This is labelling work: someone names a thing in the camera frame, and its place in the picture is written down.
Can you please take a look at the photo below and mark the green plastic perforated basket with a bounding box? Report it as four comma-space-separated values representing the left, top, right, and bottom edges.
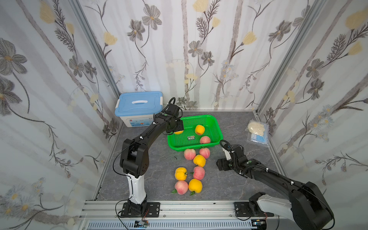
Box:
167, 115, 223, 151

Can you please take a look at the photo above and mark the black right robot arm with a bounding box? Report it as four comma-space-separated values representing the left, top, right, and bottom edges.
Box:
216, 140, 335, 230

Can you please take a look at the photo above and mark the yellow peach bottom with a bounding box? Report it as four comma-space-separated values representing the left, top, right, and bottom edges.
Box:
188, 179, 203, 195

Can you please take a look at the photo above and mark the blue lid storage box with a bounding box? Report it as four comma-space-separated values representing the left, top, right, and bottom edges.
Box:
115, 91, 163, 127

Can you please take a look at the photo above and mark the aluminium front rail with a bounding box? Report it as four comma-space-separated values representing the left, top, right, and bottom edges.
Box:
78, 196, 294, 220

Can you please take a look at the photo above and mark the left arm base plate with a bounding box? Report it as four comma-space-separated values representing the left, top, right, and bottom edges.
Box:
117, 201, 161, 218

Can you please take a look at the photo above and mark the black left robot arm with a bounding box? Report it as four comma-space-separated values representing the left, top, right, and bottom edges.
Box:
120, 102, 184, 206

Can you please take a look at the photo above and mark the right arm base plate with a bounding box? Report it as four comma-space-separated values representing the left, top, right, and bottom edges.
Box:
234, 201, 275, 218

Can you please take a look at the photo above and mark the small green circuit board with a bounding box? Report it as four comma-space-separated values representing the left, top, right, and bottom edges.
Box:
134, 220, 150, 228

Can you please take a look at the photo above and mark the yellow peach with red blush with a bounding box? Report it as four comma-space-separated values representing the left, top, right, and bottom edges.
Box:
174, 130, 184, 135

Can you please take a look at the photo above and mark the blue face mask pack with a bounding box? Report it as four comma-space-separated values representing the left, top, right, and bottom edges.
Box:
247, 133, 269, 147

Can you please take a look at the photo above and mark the clear bag of white gloves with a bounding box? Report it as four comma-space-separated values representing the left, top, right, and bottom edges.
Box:
247, 120, 269, 136

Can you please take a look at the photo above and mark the pink peach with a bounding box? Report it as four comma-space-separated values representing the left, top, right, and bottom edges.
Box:
171, 181, 188, 195
184, 149, 196, 161
199, 148, 210, 159
193, 166, 206, 181
200, 136, 211, 144

